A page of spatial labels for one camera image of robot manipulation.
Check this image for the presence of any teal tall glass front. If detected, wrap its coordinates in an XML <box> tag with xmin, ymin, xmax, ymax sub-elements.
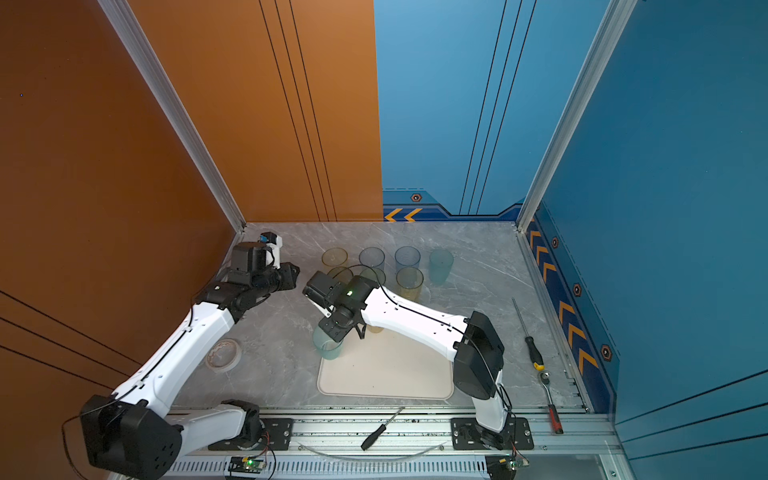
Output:
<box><xmin>312</xmin><ymin>327</ymin><xmax>343</xmax><ymax>360</ymax></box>

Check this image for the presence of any teal tall glass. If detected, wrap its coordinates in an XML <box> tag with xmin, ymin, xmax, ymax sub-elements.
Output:
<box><xmin>312</xmin><ymin>327</ymin><xmax>343</xmax><ymax>360</ymax></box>
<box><xmin>429</xmin><ymin>249</ymin><xmax>454</xmax><ymax>286</ymax></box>

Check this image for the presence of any teal tall glass back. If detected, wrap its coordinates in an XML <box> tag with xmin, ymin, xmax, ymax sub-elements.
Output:
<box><xmin>429</xmin><ymin>249</ymin><xmax>454</xmax><ymax>286</ymax></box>

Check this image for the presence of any clear short glass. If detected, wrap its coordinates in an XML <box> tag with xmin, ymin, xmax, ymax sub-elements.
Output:
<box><xmin>417</xmin><ymin>285</ymin><xmax>432</xmax><ymax>305</ymax></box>

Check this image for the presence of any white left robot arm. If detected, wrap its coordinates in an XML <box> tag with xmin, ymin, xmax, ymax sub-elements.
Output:
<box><xmin>79</xmin><ymin>262</ymin><xmax>300</xmax><ymax>479</ymax></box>

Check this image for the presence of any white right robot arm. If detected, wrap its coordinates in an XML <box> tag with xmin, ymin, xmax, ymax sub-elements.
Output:
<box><xmin>303</xmin><ymin>271</ymin><xmax>513</xmax><ymax>450</ymax></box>

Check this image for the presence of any cream rectangular tray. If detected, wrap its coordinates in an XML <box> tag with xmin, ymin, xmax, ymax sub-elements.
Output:
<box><xmin>317</xmin><ymin>330</ymin><xmax>454</xmax><ymax>401</ymax></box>

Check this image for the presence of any dark smoky tall glass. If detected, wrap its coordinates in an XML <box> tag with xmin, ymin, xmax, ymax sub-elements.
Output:
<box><xmin>327</xmin><ymin>266</ymin><xmax>354</xmax><ymax>284</ymax></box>

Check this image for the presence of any green tall glass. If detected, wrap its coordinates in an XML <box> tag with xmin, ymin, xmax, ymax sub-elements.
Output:
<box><xmin>360</xmin><ymin>267</ymin><xmax>386</xmax><ymax>285</ymax></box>

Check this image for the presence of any amber tall glass back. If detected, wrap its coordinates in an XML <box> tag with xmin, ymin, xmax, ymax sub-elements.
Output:
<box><xmin>321</xmin><ymin>247</ymin><xmax>349</xmax><ymax>269</ymax></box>

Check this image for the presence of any grey-blue tall glass back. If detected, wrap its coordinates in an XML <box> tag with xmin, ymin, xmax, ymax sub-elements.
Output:
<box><xmin>358</xmin><ymin>247</ymin><xmax>386</xmax><ymax>269</ymax></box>

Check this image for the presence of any yellow tall glass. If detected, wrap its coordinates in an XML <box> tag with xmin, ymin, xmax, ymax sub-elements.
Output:
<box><xmin>396</xmin><ymin>266</ymin><xmax>424</xmax><ymax>302</ymax></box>

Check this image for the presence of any blue tall glass back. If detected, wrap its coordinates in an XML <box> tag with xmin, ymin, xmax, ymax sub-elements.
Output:
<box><xmin>395</xmin><ymin>245</ymin><xmax>421</xmax><ymax>271</ymax></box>

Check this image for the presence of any left green circuit board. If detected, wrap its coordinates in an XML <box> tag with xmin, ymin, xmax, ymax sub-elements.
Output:
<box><xmin>225</xmin><ymin>456</ymin><xmax>267</xmax><ymax>479</ymax></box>

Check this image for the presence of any green circuit board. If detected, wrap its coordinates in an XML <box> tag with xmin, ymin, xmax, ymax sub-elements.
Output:
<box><xmin>225</xmin><ymin>456</ymin><xmax>267</xmax><ymax>479</ymax></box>
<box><xmin>485</xmin><ymin>456</ymin><xmax>518</xmax><ymax>480</ymax></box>

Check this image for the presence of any yellow black screwdriver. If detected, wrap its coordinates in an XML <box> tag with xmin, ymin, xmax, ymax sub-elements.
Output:
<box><xmin>512</xmin><ymin>298</ymin><xmax>546</xmax><ymax>372</ymax></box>

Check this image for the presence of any right green circuit board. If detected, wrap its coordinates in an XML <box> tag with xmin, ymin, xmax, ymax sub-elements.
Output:
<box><xmin>485</xmin><ymin>456</ymin><xmax>518</xmax><ymax>480</ymax></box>

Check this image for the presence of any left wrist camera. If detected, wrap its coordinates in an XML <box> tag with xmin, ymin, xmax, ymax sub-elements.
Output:
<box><xmin>230</xmin><ymin>232</ymin><xmax>283</xmax><ymax>274</ymax></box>

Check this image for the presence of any aluminium front rail frame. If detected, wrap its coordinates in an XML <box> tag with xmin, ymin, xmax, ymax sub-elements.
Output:
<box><xmin>165</xmin><ymin>406</ymin><xmax>634</xmax><ymax>479</ymax></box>

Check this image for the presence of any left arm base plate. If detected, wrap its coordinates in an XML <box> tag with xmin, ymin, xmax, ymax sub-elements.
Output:
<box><xmin>237</xmin><ymin>418</ymin><xmax>294</xmax><ymax>451</ymax></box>

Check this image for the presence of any black handled screwdriver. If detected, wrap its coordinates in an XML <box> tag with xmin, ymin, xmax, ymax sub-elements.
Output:
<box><xmin>360</xmin><ymin>407</ymin><xmax>404</xmax><ymax>451</ymax></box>

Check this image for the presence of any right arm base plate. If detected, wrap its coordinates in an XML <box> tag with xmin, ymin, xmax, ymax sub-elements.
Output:
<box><xmin>451</xmin><ymin>417</ymin><xmax>535</xmax><ymax>451</ymax></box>

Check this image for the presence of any red handled ratchet wrench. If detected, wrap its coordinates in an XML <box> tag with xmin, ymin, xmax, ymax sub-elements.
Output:
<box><xmin>539</xmin><ymin>370</ymin><xmax>564</xmax><ymax>435</ymax></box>

